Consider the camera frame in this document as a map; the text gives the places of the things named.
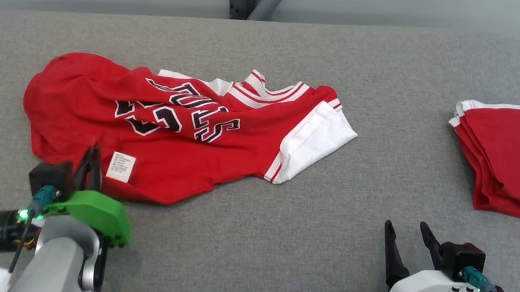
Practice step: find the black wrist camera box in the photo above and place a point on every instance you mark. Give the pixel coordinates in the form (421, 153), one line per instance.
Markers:
(463, 259)
(49, 177)

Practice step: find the black left wrist cylinder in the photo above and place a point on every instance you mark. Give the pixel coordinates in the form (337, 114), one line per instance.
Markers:
(2, 232)

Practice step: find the red basketball jersey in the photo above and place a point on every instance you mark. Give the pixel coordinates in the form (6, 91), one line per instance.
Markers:
(172, 163)

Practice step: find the grey fabric sofa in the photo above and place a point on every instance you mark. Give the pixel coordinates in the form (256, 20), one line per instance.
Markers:
(274, 249)

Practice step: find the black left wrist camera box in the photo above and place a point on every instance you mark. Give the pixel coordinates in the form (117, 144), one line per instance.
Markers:
(49, 177)

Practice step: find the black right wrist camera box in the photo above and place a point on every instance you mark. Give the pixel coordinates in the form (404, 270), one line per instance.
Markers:
(463, 259)

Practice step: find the red shorts white trim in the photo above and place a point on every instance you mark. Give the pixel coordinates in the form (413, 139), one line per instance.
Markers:
(516, 162)

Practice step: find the teal right camera connector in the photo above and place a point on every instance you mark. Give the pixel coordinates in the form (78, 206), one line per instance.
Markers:
(478, 280)

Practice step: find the teal left camera connector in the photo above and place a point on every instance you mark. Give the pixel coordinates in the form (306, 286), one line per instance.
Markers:
(43, 197)

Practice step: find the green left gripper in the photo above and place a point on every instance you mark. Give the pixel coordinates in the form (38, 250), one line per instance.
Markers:
(100, 214)

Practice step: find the teal camera connector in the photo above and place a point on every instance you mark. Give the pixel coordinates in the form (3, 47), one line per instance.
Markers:
(43, 197)
(478, 280)

